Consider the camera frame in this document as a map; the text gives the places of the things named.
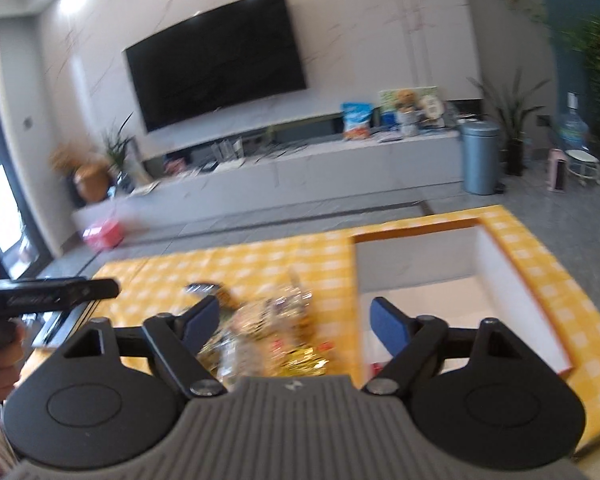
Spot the left hand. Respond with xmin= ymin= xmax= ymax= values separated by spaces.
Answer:
xmin=0 ymin=322 xmax=27 ymax=402

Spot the yellow label cracker bag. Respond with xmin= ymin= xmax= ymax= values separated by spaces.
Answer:
xmin=197 ymin=333 xmax=340 ymax=389

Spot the blue peanut snack bag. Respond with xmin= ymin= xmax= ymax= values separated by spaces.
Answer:
xmin=185 ymin=282 xmax=239 ymax=311

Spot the orange cardboard box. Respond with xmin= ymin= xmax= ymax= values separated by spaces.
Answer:
xmin=353 ymin=219 xmax=573 ymax=377

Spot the colourful veggie chips bag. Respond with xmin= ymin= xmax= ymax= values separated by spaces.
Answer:
xmin=214 ymin=268 xmax=322 ymax=386

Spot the pink storage box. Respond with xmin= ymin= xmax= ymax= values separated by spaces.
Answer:
xmin=82 ymin=219 xmax=124 ymax=252

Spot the yellow checkered tablecloth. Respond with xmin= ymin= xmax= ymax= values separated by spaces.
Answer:
xmin=9 ymin=204 xmax=600 ymax=461

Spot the orange ceramic vase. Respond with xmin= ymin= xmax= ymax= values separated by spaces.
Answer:
xmin=73 ymin=162 xmax=110 ymax=204

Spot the dried flowers dark vase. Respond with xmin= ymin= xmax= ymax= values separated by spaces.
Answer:
xmin=48 ymin=144 xmax=86 ymax=208

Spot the white marble tv console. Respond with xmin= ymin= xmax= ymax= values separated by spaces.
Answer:
xmin=72 ymin=130 xmax=463 ymax=231

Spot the green plant in glass vase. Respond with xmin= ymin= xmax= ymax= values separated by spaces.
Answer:
xmin=102 ymin=113 xmax=135 ymax=194

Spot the blue grey trash can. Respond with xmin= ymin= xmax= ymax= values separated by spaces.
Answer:
xmin=460 ymin=122 xmax=501 ymax=196

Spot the pink small heater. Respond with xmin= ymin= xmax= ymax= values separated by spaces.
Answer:
xmin=547 ymin=148 xmax=568 ymax=192

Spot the teddy bear toy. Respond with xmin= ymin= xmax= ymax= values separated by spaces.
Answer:
xmin=394 ymin=89 xmax=419 ymax=136

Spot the blue chips bag on console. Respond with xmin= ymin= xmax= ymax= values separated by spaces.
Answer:
xmin=341 ymin=102 xmax=374 ymax=140

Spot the white round stool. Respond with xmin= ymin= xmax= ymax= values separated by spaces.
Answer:
xmin=565 ymin=150 xmax=600 ymax=186

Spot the tall leaf potted plant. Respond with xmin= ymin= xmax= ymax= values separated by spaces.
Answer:
xmin=468 ymin=67 xmax=550 ymax=177

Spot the water jug with pump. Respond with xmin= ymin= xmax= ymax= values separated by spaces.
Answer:
xmin=558 ymin=92 xmax=590 ymax=151

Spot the black television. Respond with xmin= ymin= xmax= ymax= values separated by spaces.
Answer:
xmin=124 ymin=0 xmax=308 ymax=132

